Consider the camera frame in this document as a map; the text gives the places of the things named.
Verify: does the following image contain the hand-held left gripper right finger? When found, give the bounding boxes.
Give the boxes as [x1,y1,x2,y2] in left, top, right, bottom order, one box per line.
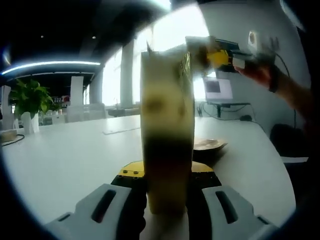
[186,162,280,240]

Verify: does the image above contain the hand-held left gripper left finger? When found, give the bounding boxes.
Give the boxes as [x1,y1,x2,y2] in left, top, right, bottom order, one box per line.
[44,161,149,240]

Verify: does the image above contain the yellow paper bag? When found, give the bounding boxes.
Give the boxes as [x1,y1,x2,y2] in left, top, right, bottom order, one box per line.
[140,48,196,215]

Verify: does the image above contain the person's right hand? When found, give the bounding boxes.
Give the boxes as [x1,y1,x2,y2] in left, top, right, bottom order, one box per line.
[236,66,273,88]

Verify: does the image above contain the open laptop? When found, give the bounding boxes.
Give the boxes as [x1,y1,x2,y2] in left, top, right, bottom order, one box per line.
[202,76,234,103]

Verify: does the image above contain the black wristband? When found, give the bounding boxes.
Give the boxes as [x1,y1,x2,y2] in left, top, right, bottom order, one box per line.
[268,67,280,93]

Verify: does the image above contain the black laptop stand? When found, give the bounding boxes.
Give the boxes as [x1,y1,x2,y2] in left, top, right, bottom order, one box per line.
[207,101,251,118]

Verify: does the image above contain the white chest device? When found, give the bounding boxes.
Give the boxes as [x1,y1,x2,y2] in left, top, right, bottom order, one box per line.
[279,0,307,31]

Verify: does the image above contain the white table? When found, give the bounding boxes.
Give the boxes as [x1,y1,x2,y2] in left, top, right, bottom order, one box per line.
[1,114,297,240]

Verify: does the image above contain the flat white strip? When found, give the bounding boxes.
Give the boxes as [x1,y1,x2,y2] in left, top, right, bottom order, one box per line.
[102,127,141,136]

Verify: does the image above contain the black chair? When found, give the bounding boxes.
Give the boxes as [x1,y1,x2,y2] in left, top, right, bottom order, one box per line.
[271,123,310,163]

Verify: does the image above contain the white sofa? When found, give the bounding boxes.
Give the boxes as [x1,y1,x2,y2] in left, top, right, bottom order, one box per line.
[66,103,110,123]

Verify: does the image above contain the sink with faucet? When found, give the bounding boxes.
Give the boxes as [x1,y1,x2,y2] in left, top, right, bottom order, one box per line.
[108,97,141,118]

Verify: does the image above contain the brown flat block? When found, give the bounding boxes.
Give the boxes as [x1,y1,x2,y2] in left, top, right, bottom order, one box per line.
[0,131,18,143]

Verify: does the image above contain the white pillar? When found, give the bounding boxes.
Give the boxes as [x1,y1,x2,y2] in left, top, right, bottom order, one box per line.
[70,76,85,106]

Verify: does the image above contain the potted green plant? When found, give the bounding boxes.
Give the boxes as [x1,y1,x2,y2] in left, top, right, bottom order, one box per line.
[11,78,56,135]

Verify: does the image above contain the curved ceiling light strip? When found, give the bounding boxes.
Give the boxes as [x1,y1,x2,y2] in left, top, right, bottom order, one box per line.
[1,60,101,75]

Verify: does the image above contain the black wall monitor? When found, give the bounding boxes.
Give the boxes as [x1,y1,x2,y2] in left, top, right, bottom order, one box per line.
[186,37,241,73]

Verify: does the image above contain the tangled cables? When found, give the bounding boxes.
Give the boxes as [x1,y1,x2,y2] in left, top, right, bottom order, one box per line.
[197,102,221,118]

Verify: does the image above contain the black coiled cable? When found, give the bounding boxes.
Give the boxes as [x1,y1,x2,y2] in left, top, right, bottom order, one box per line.
[0,134,26,146]

